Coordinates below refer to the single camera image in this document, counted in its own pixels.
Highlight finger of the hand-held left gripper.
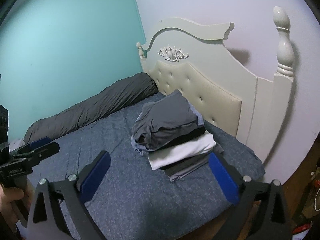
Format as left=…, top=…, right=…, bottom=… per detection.
left=11, top=141, right=60, bottom=167
left=9, top=136, right=52, bottom=155

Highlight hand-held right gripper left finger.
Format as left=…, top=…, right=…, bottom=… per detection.
left=26, top=150, right=111, bottom=240

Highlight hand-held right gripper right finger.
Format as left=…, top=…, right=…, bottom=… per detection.
left=209, top=152, right=293, bottom=240

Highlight grey shorts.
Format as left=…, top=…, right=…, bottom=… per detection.
left=132, top=89, right=200, bottom=152

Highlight person's left hand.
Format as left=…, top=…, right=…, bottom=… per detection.
left=0, top=180, right=34, bottom=222

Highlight dark grey folded garment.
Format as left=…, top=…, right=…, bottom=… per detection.
left=160, top=145, right=224, bottom=182

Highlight bed with blue sheet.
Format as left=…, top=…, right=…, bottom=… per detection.
left=20, top=91, right=265, bottom=240

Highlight white folded garment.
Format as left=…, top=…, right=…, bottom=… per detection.
left=148, top=133, right=217, bottom=170

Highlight blue-grey folded garment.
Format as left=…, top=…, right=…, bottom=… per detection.
left=131, top=100, right=205, bottom=157

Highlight dark grey rolled duvet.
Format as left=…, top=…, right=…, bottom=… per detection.
left=24, top=72, right=158, bottom=143

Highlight brown box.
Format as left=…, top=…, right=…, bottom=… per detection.
left=299, top=180, right=320, bottom=220

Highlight red packet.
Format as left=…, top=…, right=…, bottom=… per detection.
left=294, top=224, right=313, bottom=233

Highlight cream tufted headboard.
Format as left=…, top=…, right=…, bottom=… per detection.
left=142, top=17, right=275, bottom=180

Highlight cream turned bed post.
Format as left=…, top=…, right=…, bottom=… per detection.
left=136, top=42, right=147, bottom=67
left=272, top=6, right=295, bottom=180

